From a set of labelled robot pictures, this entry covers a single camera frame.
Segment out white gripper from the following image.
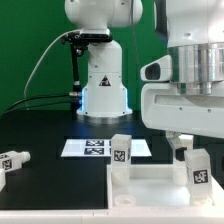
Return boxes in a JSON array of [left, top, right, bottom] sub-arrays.
[[141, 82, 224, 163]]

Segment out white square table top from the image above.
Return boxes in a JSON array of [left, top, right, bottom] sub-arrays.
[[107, 165, 224, 210]]

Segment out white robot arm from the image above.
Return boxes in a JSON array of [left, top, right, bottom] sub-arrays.
[[65, 0, 224, 146]]

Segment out white obstacle front bar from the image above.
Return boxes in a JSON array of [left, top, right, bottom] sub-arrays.
[[0, 209, 224, 224]]

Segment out white obstacle bar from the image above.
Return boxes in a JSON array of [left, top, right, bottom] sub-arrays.
[[0, 169, 6, 192], [0, 209, 224, 224]]

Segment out paper sheet with markers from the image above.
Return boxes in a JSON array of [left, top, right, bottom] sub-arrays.
[[61, 139, 151, 157]]

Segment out white obstacle left bar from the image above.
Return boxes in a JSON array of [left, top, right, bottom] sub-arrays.
[[0, 169, 6, 192]]

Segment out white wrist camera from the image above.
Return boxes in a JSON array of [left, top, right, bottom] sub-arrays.
[[140, 55, 172, 82]]

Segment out black camera stand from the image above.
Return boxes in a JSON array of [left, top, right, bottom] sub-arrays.
[[61, 30, 112, 117]]

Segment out grey cable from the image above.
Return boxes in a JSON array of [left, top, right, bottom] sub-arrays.
[[23, 29, 79, 101]]

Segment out black cables on table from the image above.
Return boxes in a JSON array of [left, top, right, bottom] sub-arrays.
[[0, 94, 81, 118]]

